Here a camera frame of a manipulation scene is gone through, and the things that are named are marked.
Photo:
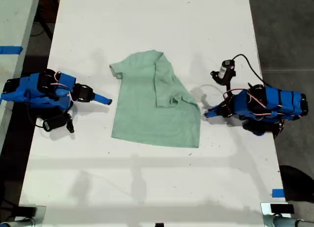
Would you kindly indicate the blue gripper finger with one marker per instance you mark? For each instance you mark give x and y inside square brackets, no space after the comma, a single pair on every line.
[215,109]
[101,97]
[101,101]
[213,115]

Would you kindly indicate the black rounded object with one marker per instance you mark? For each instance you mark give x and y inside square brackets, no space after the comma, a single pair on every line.
[294,183]

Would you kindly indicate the metal bracket with black box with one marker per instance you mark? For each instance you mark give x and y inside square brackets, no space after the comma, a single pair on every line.
[279,209]
[29,212]

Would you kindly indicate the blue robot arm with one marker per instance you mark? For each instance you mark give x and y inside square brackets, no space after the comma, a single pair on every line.
[274,102]
[32,92]

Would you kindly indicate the long blue tape strip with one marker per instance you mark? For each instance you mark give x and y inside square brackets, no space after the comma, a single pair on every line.
[11,50]

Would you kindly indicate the pale green T-shirt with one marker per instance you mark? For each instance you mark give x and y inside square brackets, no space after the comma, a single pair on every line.
[147,109]

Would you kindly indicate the black camera box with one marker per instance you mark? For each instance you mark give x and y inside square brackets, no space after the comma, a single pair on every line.
[54,122]
[224,71]

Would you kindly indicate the short blue tape strip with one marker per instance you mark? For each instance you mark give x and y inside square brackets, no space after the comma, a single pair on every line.
[278,193]

